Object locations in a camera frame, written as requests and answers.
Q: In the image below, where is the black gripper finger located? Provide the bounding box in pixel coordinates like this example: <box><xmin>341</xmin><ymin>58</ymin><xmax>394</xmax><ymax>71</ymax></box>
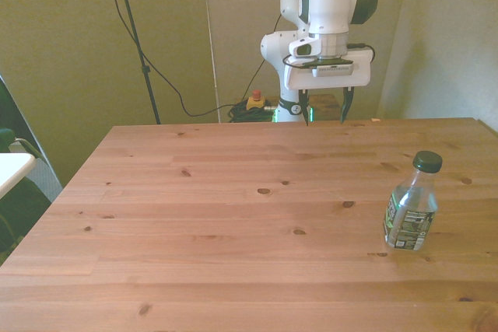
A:
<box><xmin>299</xmin><ymin>89</ymin><xmax>310</xmax><ymax>128</ymax></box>
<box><xmin>339</xmin><ymin>87</ymin><xmax>354</xmax><ymax>125</ymax></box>

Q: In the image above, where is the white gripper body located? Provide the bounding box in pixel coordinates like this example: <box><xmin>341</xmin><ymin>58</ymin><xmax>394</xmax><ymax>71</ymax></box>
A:
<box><xmin>283</xmin><ymin>47</ymin><xmax>371</xmax><ymax>91</ymax></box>

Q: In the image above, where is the clear plastic bottle green cap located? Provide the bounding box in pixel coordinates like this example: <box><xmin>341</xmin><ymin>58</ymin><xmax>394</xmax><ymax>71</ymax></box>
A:
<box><xmin>383</xmin><ymin>150</ymin><xmax>444</xmax><ymax>251</ymax></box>

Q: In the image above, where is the yellow emergency stop button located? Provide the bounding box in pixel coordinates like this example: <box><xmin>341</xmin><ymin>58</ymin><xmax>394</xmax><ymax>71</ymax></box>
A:
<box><xmin>247</xmin><ymin>89</ymin><xmax>266</xmax><ymax>112</ymax></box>

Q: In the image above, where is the dark green chair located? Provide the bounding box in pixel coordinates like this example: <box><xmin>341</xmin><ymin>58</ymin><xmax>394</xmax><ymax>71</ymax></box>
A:
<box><xmin>0</xmin><ymin>75</ymin><xmax>63</xmax><ymax>267</ymax></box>

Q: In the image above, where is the white side table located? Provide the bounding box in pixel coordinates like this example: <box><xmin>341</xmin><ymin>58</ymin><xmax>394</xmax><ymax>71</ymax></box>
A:
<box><xmin>0</xmin><ymin>152</ymin><xmax>36</xmax><ymax>199</ymax></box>

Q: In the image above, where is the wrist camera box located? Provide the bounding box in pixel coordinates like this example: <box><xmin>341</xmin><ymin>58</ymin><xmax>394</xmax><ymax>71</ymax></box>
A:
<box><xmin>301</xmin><ymin>57</ymin><xmax>355</xmax><ymax>79</ymax></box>

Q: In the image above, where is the coiled dark cable bundle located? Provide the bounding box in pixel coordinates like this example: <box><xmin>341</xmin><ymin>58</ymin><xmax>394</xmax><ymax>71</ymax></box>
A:
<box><xmin>227</xmin><ymin>102</ymin><xmax>278</xmax><ymax>124</ymax></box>

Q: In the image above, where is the black cable on wall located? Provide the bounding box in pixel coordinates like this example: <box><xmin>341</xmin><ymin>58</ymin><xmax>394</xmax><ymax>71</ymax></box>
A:
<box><xmin>99</xmin><ymin>0</ymin><xmax>282</xmax><ymax>117</ymax></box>

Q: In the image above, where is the black camera stand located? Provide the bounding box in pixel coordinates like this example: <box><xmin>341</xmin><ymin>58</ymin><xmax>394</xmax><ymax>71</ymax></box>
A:
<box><xmin>103</xmin><ymin>0</ymin><xmax>162</xmax><ymax>125</ymax></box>

